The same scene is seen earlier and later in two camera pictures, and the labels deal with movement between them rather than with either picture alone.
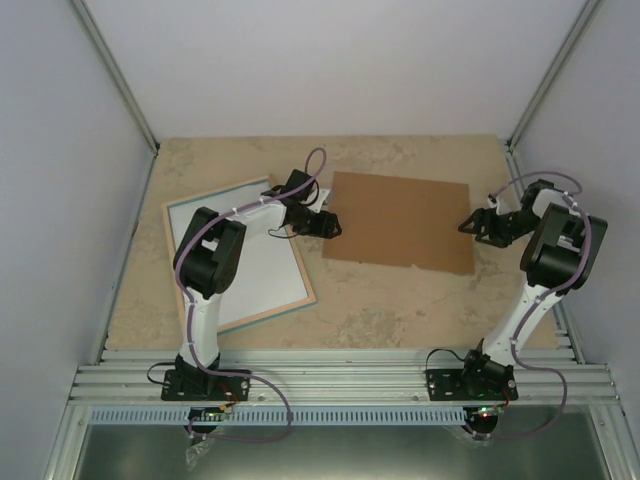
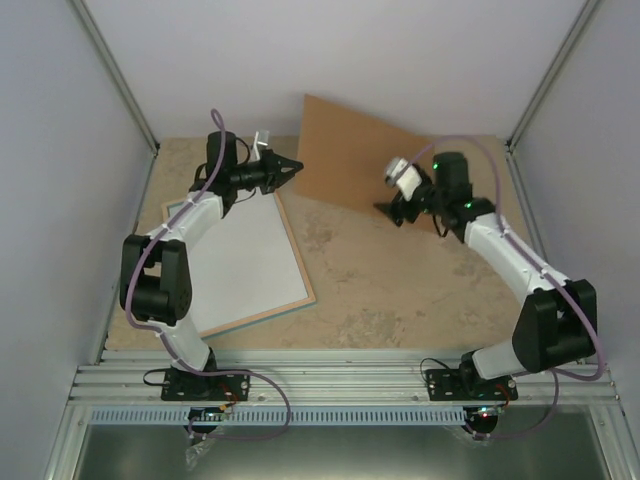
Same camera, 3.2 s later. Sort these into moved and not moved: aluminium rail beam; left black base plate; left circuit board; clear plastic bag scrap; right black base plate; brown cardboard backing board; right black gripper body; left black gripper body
Moved: brown cardboard backing board; right black gripper body; left black gripper body
Not moved: left black base plate; clear plastic bag scrap; left circuit board; right black base plate; aluminium rail beam
